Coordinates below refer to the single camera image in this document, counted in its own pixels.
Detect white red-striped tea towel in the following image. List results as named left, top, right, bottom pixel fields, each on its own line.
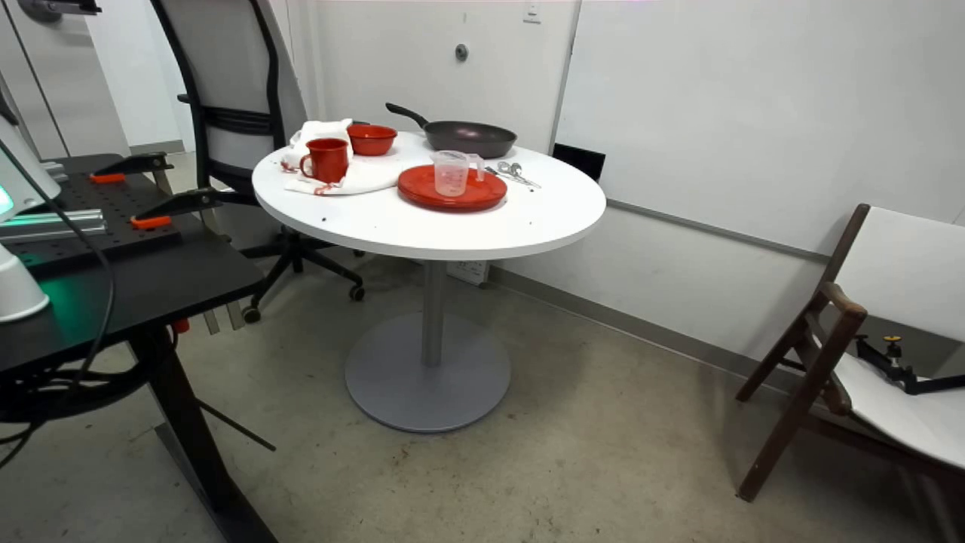
left=277, top=115, right=404, bottom=199

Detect red plate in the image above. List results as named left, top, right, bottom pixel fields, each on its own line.
left=396, top=163, right=511, bottom=217

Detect silver metal fork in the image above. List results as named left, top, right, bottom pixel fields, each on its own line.
left=507, top=163, right=544, bottom=196

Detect clear plastic cup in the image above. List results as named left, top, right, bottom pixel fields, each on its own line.
left=432, top=149, right=476, bottom=201

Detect black frying pan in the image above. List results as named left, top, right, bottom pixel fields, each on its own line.
left=383, top=98, right=521, bottom=163

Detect red bowl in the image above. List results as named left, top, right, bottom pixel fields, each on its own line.
left=344, top=117, right=400, bottom=161

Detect red mug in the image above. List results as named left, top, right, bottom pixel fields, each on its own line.
left=296, top=136, right=353, bottom=186

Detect black robot desk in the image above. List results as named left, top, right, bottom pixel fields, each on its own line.
left=0, top=149, right=281, bottom=543

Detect grey mesh office chair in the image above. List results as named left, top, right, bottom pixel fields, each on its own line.
left=149, top=0, right=368, bottom=326

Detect wooden folding chair white panels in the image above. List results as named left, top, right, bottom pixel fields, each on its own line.
left=733, top=201, right=965, bottom=543

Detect dark grey mounted device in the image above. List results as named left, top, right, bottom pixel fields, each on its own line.
left=15, top=0, right=103, bottom=24

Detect grey table pedestal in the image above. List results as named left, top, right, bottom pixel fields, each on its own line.
left=344, top=263, right=514, bottom=438

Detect black wall box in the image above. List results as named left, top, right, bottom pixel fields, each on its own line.
left=549, top=143, right=609, bottom=183

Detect grey wall conduit strip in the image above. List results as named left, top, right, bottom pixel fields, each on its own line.
left=599, top=196, right=843, bottom=265

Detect black clamp orange handle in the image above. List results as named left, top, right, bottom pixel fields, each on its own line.
left=130, top=186, right=221, bottom=234
left=89, top=150, right=174, bottom=189

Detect black metal bracket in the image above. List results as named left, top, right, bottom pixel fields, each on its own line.
left=855, top=331, right=965, bottom=398

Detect aluminium rail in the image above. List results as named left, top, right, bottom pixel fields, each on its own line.
left=0, top=205, right=109, bottom=245

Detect black cable bundle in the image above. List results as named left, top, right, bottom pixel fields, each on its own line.
left=0, top=359, right=154, bottom=471

